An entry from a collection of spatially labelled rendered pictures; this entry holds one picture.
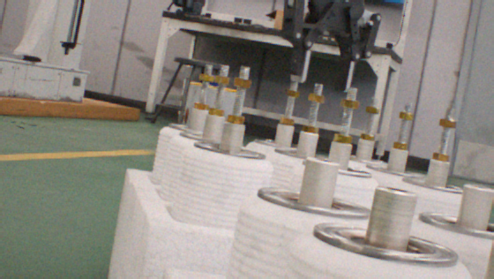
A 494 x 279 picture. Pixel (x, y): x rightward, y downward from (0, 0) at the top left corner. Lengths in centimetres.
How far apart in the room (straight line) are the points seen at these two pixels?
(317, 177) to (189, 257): 27
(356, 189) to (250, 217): 33
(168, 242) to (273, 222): 28
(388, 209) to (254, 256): 12
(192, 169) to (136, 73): 565
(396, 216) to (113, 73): 615
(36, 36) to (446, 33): 295
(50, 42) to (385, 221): 419
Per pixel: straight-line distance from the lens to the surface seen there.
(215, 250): 76
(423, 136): 584
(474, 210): 56
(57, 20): 454
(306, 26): 95
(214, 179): 78
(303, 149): 95
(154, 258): 75
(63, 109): 431
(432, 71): 585
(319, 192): 51
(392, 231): 40
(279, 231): 48
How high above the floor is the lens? 31
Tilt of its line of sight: 3 degrees down
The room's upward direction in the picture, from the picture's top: 11 degrees clockwise
